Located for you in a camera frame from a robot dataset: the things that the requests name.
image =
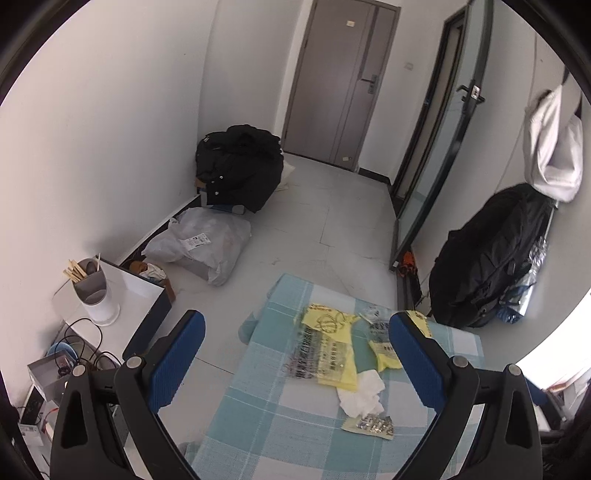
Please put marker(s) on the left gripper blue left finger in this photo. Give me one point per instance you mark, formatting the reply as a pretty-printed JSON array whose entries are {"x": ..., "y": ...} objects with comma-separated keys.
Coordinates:
[{"x": 169, "y": 359}]

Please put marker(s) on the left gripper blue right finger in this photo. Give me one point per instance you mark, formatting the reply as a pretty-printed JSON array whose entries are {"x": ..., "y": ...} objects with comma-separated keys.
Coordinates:
[{"x": 425, "y": 362}]

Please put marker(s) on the yellow snack bag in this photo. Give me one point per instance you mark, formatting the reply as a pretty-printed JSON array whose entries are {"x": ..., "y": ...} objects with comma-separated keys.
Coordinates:
[
  {"x": 323, "y": 348},
  {"x": 379, "y": 340}
]

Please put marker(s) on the white tissue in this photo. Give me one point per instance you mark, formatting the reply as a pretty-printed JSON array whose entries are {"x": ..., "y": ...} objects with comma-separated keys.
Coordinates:
[{"x": 366, "y": 399}]

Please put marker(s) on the small printed wrapper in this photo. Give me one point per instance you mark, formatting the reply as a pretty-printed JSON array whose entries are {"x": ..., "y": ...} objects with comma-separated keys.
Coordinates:
[{"x": 375, "y": 425}]

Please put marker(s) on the white side cabinet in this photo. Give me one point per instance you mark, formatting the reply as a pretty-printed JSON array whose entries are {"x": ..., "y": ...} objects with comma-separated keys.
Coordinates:
[{"x": 143, "y": 307}]

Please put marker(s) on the orange object on floor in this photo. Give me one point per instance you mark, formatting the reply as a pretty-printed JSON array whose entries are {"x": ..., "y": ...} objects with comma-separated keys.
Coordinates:
[{"x": 408, "y": 266}]

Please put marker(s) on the silver blue folded umbrella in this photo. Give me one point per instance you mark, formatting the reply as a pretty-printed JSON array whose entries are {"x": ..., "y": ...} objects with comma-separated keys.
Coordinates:
[{"x": 515, "y": 301}]

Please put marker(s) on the teal plaid tablecloth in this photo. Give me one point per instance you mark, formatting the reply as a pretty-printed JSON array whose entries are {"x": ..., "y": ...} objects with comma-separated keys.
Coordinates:
[{"x": 270, "y": 426}]

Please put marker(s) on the black hanging backpack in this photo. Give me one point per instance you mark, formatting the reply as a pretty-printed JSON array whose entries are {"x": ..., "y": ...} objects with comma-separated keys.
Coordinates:
[{"x": 480, "y": 261}]

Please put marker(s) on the grey white chopstick holder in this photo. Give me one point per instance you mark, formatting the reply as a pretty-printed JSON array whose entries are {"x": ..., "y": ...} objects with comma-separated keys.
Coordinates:
[{"x": 92, "y": 290}]

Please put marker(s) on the grey plastic parcel bag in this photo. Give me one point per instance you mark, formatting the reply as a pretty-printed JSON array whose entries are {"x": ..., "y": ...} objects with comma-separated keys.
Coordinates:
[{"x": 203, "y": 241}]

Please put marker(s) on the black bag on floor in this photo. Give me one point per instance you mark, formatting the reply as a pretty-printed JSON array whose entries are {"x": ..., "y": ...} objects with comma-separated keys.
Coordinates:
[{"x": 238, "y": 167}]

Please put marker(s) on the white hanging bag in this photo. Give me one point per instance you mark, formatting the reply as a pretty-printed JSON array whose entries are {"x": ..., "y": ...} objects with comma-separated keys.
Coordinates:
[{"x": 553, "y": 148}]

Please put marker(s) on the black framed glass door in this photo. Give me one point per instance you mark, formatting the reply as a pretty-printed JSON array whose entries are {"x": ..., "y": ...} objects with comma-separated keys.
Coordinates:
[{"x": 450, "y": 129}]

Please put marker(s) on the grey entrance door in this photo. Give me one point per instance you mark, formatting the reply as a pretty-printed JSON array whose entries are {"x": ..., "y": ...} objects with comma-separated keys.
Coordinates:
[{"x": 340, "y": 68}]

